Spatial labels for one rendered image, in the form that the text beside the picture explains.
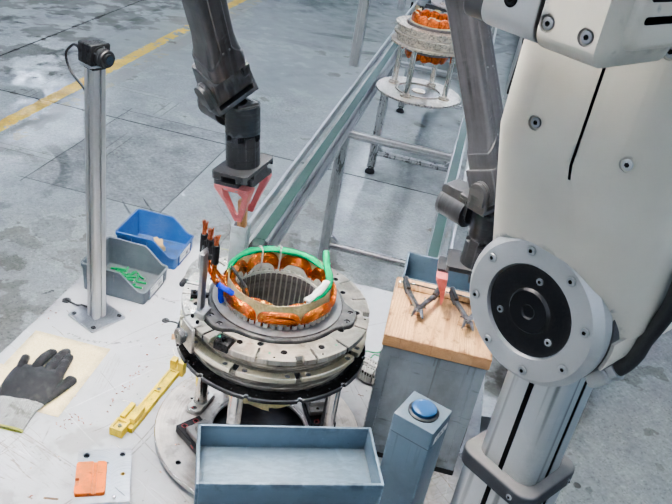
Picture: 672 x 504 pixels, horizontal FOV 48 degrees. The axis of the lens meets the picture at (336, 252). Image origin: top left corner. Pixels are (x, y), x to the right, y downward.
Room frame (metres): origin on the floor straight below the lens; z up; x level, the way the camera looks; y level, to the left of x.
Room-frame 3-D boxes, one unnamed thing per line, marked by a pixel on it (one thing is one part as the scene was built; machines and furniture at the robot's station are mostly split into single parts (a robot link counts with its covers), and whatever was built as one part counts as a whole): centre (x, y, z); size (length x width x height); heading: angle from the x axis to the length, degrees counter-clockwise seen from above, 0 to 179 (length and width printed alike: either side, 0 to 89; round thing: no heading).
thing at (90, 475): (0.86, 0.34, 0.80); 0.07 x 0.05 x 0.01; 17
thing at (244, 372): (0.91, 0.07, 1.06); 0.09 x 0.04 x 0.01; 82
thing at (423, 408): (0.91, -0.18, 1.04); 0.04 x 0.04 x 0.01
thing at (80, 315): (1.32, 0.50, 0.78); 0.09 x 0.09 x 0.01; 57
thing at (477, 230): (1.16, -0.24, 1.26); 0.07 x 0.06 x 0.07; 45
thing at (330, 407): (1.02, -0.04, 0.91); 0.02 x 0.02 x 0.21
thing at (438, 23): (3.32, -0.24, 1.05); 0.22 x 0.22 x 0.20
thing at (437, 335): (1.15, -0.21, 1.05); 0.20 x 0.19 x 0.02; 174
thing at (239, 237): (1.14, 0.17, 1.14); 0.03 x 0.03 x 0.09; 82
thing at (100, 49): (1.32, 0.49, 1.37); 0.06 x 0.04 x 0.04; 57
